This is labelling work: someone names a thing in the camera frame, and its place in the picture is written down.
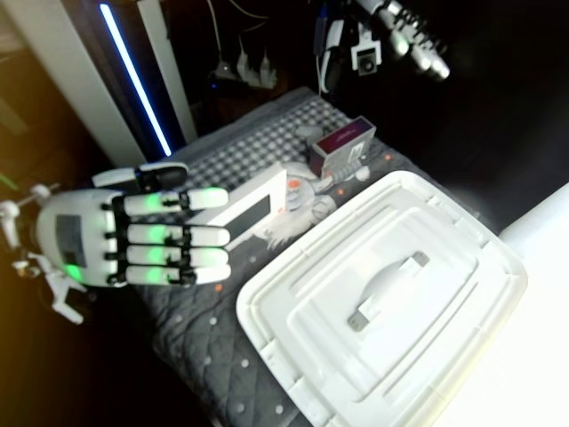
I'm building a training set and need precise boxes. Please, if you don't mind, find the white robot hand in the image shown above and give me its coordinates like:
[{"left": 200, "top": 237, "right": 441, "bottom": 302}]
[
  {"left": 317, "top": 0, "right": 452, "bottom": 94},
  {"left": 34, "top": 161, "right": 232, "bottom": 289}
]

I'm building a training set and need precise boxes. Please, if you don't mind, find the maroon and white small box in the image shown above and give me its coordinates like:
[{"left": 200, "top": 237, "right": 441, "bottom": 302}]
[{"left": 310, "top": 116, "right": 379, "bottom": 180}]

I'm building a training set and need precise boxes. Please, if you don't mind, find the white power strip with plugs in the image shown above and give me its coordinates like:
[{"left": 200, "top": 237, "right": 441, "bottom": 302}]
[{"left": 207, "top": 36, "right": 279, "bottom": 92}]

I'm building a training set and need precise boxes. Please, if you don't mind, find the white rectangular box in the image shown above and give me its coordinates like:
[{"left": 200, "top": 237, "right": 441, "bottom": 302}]
[{"left": 194, "top": 161, "right": 291, "bottom": 249}]

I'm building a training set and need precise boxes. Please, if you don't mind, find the large white plastic lid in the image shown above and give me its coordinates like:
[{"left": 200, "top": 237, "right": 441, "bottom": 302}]
[{"left": 235, "top": 170, "right": 530, "bottom": 427}]

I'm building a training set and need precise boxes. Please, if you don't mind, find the blue-white LED light strip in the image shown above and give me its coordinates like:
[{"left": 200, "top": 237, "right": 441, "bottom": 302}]
[{"left": 98, "top": 3, "right": 174, "bottom": 157}]

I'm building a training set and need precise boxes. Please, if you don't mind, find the grey quilt with bear print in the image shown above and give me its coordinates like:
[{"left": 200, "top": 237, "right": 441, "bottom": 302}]
[{"left": 131, "top": 86, "right": 484, "bottom": 427}]

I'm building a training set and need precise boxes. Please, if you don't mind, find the large white rounded shell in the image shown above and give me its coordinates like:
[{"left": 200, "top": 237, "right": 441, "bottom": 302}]
[{"left": 437, "top": 181, "right": 569, "bottom": 427}]

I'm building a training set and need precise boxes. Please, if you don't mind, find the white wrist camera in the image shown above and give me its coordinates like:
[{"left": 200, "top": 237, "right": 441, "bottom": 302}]
[{"left": 350, "top": 35, "right": 384, "bottom": 77}]

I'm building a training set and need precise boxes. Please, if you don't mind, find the wide white post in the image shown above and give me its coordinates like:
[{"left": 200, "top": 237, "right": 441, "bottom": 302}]
[{"left": 0, "top": 0, "right": 148, "bottom": 169}]

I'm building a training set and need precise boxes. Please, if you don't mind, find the narrow white post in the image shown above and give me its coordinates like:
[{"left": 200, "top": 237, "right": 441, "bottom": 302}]
[{"left": 134, "top": 0, "right": 199, "bottom": 141}]

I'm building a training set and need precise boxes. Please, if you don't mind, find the thin pale cable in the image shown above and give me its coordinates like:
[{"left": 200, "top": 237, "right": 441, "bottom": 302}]
[{"left": 205, "top": 0, "right": 272, "bottom": 68}]

